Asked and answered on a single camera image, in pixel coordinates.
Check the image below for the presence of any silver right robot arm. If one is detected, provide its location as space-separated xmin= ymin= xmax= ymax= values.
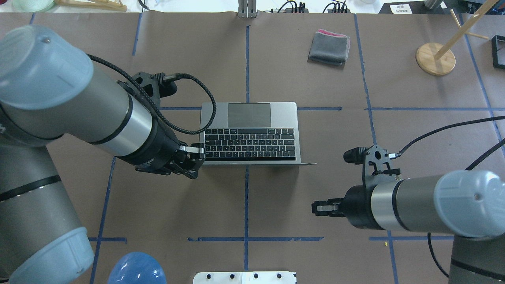
xmin=311 ymin=170 xmax=505 ymax=284

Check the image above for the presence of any white camera mast with base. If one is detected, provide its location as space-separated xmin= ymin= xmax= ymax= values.
xmin=193 ymin=271 xmax=297 ymax=284

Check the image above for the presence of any blue desk lamp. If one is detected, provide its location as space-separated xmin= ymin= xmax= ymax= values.
xmin=107 ymin=252 xmax=166 ymax=284

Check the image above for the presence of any black tray with glasses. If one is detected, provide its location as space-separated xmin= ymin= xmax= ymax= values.
xmin=491 ymin=35 xmax=505 ymax=69

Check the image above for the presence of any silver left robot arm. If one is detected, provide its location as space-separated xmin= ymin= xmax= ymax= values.
xmin=1 ymin=25 xmax=205 ymax=284

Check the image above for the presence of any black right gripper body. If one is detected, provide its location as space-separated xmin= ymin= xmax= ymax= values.
xmin=341 ymin=185 xmax=375 ymax=230

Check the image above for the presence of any wooden mug tree stand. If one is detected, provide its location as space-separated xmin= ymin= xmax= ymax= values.
xmin=415 ymin=0 xmax=498 ymax=76

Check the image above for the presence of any silver grey laptop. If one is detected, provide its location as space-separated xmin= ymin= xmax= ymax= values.
xmin=200 ymin=102 xmax=304 ymax=166

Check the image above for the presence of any grey folded cloth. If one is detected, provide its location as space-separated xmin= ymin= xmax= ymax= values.
xmin=308 ymin=29 xmax=350 ymax=66

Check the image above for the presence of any pale green glass plate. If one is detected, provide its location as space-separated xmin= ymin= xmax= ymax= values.
xmin=11 ymin=0 xmax=55 ymax=13

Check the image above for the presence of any aluminium frame post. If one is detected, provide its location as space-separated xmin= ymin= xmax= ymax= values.
xmin=238 ymin=0 xmax=258 ymax=19

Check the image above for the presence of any wooden dish rack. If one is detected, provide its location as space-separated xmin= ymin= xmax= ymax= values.
xmin=54 ymin=0 xmax=127 ymax=12

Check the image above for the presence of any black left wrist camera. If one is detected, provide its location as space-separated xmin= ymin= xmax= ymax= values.
xmin=116 ymin=72 xmax=178 ymax=107

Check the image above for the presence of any black braided cable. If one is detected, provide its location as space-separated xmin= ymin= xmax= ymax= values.
xmin=86 ymin=54 xmax=217 ymax=135
xmin=397 ymin=116 xmax=505 ymax=170

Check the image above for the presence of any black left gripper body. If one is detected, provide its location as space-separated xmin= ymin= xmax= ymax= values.
xmin=135 ymin=132 xmax=206 ymax=179

